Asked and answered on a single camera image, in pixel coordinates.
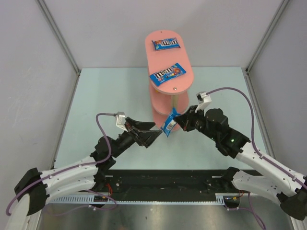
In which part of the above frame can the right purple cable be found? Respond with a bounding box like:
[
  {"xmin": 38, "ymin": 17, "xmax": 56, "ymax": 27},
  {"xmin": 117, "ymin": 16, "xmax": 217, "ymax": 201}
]
[{"xmin": 207, "ymin": 87, "xmax": 307, "ymax": 230}]

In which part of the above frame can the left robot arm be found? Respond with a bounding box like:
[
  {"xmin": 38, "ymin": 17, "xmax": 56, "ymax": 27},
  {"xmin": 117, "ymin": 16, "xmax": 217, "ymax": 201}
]
[{"xmin": 13, "ymin": 113, "xmax": 162, "ymax": 216}]

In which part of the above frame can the slotted cable duct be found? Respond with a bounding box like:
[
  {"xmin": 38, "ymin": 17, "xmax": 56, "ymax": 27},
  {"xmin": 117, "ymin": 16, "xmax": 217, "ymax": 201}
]
[{"xmin": 50, "ymin": 193, "xmax": 240, "ymax": 205}]

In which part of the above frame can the pink tiered shelf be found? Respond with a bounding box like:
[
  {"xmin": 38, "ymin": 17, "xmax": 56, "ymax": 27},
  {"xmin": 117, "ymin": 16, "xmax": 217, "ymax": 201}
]
[{"xmin": 145, "ymin": 30, "xmax": 194, "ymax": 128}]

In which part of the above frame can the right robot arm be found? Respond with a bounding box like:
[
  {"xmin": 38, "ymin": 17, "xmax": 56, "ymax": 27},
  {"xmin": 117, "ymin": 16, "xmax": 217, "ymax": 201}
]
[{"xmin": 174, "ymin": 106, "xmax": 307, "ymax": 220}]

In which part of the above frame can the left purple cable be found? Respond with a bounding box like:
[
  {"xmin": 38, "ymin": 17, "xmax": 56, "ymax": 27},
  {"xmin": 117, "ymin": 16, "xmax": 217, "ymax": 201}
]
[{"xmin": 5, "ymin": 111, "xmax": 120, "ymax": 215}]

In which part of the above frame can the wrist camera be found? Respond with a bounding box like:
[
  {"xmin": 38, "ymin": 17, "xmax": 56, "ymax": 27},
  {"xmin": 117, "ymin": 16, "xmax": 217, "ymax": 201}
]
[
  {"xmin": 195, "ymin": 92, "xmax": 212, "ymax": 112},
  {"xmin": 115, "ymin": 112, "xmax": 126, "ymax": 130}
]

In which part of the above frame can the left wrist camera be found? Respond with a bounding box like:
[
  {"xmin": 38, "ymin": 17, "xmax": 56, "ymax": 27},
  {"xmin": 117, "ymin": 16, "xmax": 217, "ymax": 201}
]
[{"xmin": 115, "ymin": 112, "xmax": 126, "ymax": 130}]

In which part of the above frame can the purple cable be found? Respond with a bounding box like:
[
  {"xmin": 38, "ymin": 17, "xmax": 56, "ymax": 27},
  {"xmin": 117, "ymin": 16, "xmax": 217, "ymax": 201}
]
[
  {"xmin": 207, "ymin": 87, "xmax": 307, "ymax": 230},
  {"xmin": 5, "ymin": 111, "xmax": 120, "ymax": 215}
]

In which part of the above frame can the blue white candy bar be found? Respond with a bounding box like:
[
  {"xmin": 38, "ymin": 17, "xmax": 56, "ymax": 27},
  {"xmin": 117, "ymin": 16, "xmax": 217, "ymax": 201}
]
[{"xmin": 160, "ymin": 107, "xmax": 180, "ymax": 137}]

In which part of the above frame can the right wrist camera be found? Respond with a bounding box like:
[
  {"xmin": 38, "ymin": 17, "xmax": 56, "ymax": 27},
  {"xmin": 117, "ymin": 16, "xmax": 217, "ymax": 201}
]
[{"xmin": 195, "ymin": 92, "xmax": 212, "ymax": 112}]

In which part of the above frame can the blue m&m bag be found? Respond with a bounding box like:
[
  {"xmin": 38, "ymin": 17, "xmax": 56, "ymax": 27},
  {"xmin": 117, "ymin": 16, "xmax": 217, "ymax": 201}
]
[
  {"xmin": 149, "ymin": 63, "xmax": 187, "ymax": 87},
  {"xmin": 152, "ymin": 37, "xmax": 180, "ymax": 51}
]

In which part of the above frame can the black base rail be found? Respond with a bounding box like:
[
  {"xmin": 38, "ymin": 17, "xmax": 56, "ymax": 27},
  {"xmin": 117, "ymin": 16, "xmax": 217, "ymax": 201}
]
[{"xmin": 94, "ymin": 170, "xmax": 246, "ymax": 197}]

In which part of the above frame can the blue M&M bag on shelf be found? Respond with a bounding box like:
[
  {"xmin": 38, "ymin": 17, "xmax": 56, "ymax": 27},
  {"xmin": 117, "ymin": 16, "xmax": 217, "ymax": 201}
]
[{"xmin": 149, "ymin": 63, "xmax": 187, "ymax": 87}]

